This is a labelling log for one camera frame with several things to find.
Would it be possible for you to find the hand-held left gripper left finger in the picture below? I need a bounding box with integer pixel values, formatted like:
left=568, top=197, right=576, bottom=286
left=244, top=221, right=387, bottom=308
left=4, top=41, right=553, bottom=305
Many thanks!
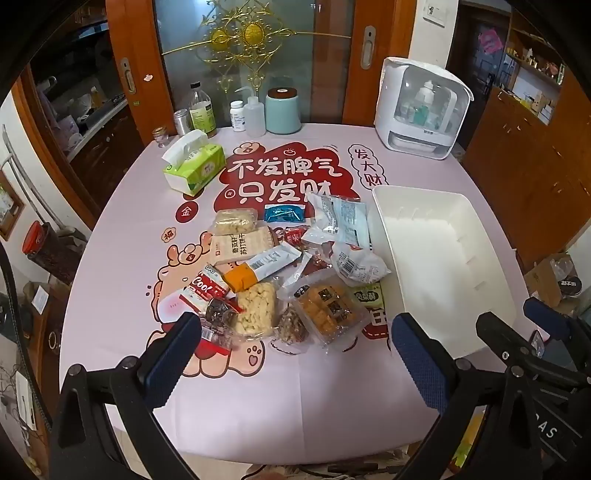
left=48, top=313, right=204, bottom=480

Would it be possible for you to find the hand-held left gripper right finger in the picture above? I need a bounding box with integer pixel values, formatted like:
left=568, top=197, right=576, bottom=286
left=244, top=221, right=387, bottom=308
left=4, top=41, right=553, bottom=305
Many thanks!
left=392, top=313, right=555, bottom=480

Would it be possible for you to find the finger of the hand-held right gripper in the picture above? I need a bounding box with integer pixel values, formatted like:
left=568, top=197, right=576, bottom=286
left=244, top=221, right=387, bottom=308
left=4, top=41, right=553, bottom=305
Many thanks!
left=475, top=311, right=591, bottom=388
left=523, top=296, right=591, bottom=365

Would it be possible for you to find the green label snack packet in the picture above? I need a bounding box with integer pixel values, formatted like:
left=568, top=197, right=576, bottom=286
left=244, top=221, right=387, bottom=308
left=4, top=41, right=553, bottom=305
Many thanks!
left=353, top=281, right=386, bottom=311

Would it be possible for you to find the red white biscuit packet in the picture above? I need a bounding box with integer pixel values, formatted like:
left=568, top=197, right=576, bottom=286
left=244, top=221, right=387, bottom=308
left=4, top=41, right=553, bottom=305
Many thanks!
left=180, top=265, right=232, bottom=310

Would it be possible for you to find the clear puffed rice snack packet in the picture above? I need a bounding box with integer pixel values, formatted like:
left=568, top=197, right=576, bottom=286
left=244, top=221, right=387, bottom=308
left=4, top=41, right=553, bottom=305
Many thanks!
left=212, top=209, right=258, bottom=235
left=233, top=281, right=280, bottom=342

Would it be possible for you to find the white plastic bin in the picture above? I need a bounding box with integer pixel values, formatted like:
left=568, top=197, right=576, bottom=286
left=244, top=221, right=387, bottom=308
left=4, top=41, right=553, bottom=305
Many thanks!
left=368, top=185, right=525, bottom=358

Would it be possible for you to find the clear orange cake packet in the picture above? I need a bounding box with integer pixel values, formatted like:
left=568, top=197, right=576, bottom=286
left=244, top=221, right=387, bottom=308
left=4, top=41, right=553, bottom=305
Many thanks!
left=288, top=277, right=370, bottom=347

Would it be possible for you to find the white red snack packet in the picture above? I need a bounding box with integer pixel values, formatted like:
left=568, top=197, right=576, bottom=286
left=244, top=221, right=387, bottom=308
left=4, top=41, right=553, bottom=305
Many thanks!
left=330, top=242, right=391, bottom=282

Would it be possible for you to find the clear mixed nut packet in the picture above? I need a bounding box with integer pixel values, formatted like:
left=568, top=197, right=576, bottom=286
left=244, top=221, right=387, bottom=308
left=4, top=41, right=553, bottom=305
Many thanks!
left=274, top=305, right=309, bottom=344

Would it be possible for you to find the white orange snack packet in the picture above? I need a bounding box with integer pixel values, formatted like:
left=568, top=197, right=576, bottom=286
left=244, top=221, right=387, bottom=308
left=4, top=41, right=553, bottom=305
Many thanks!
left=223, top=242, right=302, bottom=294

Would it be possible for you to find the beige cracker packet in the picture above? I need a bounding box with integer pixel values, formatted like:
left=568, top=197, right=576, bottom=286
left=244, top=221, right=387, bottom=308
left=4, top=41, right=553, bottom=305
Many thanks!
left=211, top=226, right=278, bottom=267

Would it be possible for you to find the clear red sweet wrapper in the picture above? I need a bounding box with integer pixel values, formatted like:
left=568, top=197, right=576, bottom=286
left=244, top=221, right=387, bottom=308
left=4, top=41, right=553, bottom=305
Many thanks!
left=302, top=247, right=335, bottom=275

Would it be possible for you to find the pale blue white packet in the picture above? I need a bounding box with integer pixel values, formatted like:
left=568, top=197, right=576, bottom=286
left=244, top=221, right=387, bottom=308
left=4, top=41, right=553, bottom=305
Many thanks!
left=302, top=193, right=372, bottom=247

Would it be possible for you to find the blue candy wrapper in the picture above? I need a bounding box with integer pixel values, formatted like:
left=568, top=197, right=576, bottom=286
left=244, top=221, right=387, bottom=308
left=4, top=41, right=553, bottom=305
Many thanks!
left=264, top=203, right=305, bottom=223

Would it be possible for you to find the cardboard box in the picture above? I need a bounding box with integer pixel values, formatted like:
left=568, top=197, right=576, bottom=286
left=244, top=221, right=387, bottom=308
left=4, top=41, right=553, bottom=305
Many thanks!
left=524, top=254, right=578, bottom=310

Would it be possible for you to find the pink printed tablecloth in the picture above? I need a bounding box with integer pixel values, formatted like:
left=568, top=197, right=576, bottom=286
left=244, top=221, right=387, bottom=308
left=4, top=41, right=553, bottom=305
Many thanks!
left=69, top=122, right=532, bottom=462

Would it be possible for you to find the wooden cabinet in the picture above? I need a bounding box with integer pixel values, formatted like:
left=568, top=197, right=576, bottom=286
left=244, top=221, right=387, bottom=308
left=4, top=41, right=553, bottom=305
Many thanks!
left=462, top=9, right=591, bottom=278

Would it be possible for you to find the red lid container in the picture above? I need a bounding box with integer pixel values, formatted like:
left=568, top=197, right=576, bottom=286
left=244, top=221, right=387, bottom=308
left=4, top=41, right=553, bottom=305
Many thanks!
left=22, top=220, right=61, bottom=278

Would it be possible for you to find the green tissue box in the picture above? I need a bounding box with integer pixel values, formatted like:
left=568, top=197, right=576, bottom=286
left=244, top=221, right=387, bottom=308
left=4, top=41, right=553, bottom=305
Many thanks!
left=161, top=129, right=227, bottom=196

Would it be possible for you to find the wooden framed board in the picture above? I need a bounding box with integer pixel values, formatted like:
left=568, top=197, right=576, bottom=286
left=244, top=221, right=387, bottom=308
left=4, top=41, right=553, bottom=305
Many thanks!
left=0, top=171, right=26, bottom=241

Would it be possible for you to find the white cosmetics storage box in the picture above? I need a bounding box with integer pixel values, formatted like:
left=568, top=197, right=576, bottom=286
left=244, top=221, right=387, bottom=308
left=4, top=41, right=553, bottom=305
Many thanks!
left=373, top=56, right=475, bottom=161

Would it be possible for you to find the glass bottle yellow liquid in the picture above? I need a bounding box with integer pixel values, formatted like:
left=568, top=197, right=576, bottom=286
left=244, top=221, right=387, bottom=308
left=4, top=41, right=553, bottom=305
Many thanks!
left=188, top=82, right=218, bottom=138

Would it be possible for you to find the white squeeze wash bottle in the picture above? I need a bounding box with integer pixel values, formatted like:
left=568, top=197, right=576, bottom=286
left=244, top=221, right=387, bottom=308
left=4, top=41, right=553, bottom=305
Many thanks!
left=235, top=85, right=266, bottom=138

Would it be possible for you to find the dark entrance door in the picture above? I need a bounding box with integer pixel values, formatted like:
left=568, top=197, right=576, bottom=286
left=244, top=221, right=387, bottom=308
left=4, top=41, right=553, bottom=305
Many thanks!
left=457, top=0, right=511, bottom=100

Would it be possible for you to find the teal canister brown lid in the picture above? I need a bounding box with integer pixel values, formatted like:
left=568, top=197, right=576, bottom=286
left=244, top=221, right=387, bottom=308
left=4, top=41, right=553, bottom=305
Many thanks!
left=264, top=87, right=303, bottom=136

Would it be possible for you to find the pink paper door decoration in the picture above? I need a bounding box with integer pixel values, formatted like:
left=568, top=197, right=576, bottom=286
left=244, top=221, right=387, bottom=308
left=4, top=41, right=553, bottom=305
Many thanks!
left=478, top=25, right=504, bottom=54

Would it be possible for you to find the glass sliding door gold ornament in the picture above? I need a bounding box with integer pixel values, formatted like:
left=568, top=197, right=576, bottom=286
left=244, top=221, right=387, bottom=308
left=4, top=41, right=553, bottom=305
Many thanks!
left=105, top=0, right=414, bottom=125

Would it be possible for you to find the white light switch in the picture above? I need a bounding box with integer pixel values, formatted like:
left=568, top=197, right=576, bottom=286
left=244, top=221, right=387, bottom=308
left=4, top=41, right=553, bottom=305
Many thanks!
left=424, top=0, right=448, bottom=26

